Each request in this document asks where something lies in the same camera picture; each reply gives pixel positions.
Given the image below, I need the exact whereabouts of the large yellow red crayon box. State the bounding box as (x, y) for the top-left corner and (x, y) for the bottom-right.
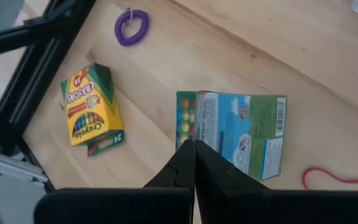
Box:
(60, 63), (126, 157)

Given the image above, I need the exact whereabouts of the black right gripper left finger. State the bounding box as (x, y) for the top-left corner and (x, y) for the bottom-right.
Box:
(144, 139), (196, 190)

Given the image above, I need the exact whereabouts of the purple coil wristband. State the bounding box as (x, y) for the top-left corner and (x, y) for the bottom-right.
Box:
(114, 8), (151, 47)

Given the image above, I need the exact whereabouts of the blue green crayon box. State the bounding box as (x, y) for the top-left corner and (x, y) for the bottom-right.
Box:
(175, 90), (288, 180)

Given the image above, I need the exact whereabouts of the long red rubber band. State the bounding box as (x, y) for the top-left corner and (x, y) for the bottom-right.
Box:
(301, 167), (358, 190)

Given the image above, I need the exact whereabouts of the silver aluminium bracket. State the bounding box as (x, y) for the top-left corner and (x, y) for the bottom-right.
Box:
(0, 147), (48, 187)

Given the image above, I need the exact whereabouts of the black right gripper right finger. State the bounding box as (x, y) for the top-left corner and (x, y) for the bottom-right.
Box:
(195, 139), (270, 224)

